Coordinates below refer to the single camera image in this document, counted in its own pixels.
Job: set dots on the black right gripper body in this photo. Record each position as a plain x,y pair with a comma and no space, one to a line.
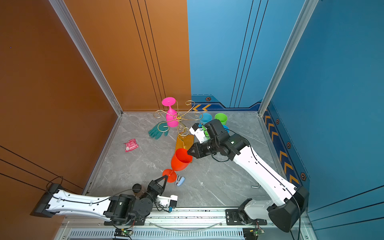
210,146

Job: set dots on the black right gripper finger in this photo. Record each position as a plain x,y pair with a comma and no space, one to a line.
198,155
193,148

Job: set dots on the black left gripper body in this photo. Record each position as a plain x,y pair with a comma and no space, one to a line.
154,191

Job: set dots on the green wine glass front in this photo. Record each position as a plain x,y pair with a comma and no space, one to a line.
205,131

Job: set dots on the green wine glass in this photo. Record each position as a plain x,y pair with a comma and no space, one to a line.
223,118
205,131

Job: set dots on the red wine glass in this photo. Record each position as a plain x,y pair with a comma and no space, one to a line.
180,160

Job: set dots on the light blue wine glass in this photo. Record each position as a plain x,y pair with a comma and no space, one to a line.
206,117

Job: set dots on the magenta wine glass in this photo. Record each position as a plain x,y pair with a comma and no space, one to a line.
171,115

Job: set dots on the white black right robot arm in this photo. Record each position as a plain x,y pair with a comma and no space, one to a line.
287,202

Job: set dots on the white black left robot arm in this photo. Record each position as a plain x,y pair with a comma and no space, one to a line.
116,210

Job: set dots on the orange wooden rack base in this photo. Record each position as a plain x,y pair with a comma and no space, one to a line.
184,142

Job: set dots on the brown jar black lid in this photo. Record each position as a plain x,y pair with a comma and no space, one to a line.
136,188

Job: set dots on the light blue stapler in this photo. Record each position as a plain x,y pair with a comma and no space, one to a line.
180,180

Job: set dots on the teal rubber glove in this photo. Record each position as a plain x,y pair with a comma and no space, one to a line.
160,129

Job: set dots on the pink snack packet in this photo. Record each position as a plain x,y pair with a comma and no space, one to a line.
131,145

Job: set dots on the green circuit board left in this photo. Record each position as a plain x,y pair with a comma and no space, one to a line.
123,234

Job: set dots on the green circuit board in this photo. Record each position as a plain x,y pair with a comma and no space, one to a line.
123,234
252,234

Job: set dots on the green circuit board right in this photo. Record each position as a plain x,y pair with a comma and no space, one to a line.
252,234

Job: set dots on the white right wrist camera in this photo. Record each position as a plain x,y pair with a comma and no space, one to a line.
197,131

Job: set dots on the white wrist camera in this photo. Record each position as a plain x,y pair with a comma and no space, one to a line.
167,203
197,131

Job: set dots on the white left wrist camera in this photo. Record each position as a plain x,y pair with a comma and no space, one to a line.
167,203

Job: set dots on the gold wire glass rack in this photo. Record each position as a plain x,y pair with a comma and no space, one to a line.
181,117

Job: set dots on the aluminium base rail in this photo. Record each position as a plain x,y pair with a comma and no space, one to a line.
183,224

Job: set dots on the aluminium corner post right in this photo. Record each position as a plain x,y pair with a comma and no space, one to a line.
300,25

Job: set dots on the aluminium corner post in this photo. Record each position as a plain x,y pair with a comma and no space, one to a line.
300,25
75,34

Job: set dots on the aluminium corner post left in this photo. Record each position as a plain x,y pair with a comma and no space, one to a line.
75,34

